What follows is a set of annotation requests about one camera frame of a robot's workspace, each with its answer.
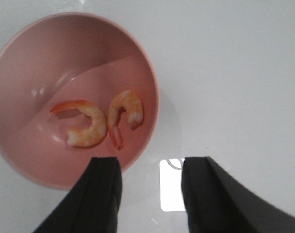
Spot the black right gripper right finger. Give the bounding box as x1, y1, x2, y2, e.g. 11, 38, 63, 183
181, 157, 295, 233

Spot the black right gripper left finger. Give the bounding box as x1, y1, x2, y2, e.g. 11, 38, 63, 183
35, 157, 122, 233

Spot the cooked shrimp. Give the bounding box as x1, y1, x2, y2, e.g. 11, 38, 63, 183
107, 90, 144, 150
50, 100, 107, 148

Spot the pink bowl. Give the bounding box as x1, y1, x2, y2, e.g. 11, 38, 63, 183
0, 12, 159, 189

